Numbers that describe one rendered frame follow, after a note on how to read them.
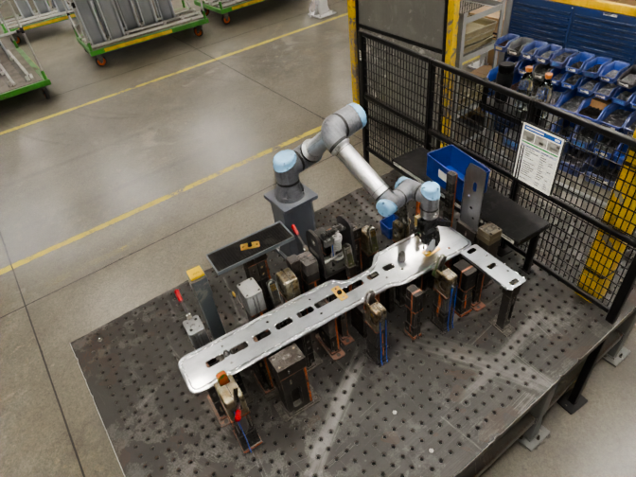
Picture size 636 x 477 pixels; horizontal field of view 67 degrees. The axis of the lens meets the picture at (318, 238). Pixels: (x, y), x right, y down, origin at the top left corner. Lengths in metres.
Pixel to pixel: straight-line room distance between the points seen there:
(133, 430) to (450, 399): 1.32
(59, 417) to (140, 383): 1.11
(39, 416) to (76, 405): 0.22
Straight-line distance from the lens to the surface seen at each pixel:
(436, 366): 2.21
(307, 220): 2.50
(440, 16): 4.10
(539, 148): 2.34
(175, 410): 2.26
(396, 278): 2.12
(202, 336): 2.02
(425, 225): 2.05
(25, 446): 3.44
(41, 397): 3.59
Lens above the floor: 2.53
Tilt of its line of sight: 41 degrees down
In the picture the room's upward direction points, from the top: 8 degrees counter-clockwise
